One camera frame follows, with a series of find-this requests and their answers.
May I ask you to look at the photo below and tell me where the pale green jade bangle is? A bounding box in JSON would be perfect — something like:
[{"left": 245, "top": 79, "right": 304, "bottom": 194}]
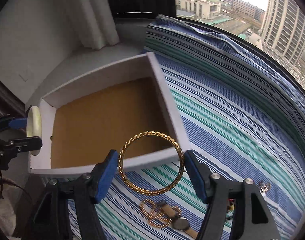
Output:
[{"left": 26, "top": 106, "right": 43, "bottom": 156}]

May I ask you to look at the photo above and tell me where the red bead bracelet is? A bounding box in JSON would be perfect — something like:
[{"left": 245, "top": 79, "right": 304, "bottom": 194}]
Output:
[{"left": 225, "top": 198, "right": 236, "bottom": 222}]

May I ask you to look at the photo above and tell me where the gold twisted bangle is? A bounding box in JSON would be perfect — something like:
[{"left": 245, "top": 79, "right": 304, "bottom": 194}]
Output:
[{"left": 117, "top": 131, "right": 184, "bottom": 196}]

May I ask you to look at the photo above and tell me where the wristwatch with tan strap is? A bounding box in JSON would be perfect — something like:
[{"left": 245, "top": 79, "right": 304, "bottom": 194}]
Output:
[{"left": 157, "top": 200, "right": 198, "bottom": 239}]

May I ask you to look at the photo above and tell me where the amber bead bracelet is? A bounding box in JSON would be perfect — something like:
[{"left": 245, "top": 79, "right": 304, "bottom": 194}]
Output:
[{"left": 139, "top": 198, "right": 183, "bottom": 229}]

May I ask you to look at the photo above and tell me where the gold ring chain pendant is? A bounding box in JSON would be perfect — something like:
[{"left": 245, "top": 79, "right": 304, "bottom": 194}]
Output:
[{"left": 258, "top": 180, "right": 271, "bottom": 197}]

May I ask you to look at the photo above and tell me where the white knit sleeve forearm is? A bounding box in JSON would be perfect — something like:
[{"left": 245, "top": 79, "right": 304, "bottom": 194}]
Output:
[{"left": 0, "top": 186, "right": 16, "bottom": 239}]

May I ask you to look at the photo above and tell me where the white box with brown base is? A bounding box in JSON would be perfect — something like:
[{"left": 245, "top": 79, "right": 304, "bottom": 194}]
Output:
[{"left": 30, "top": 52, "right": 190, "bottom": 177}]

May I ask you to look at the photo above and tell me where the blue green striped bedsheet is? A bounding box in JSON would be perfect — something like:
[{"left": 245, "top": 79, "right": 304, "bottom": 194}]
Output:
[{"left": 42, "top": 13, "right": 305, "bottom": 240}]

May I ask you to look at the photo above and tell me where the white curtain left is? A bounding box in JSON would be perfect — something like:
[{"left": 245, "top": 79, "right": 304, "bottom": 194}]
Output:
[{"left": 65, "top": 0, "right": 119, "bottom": 50}]

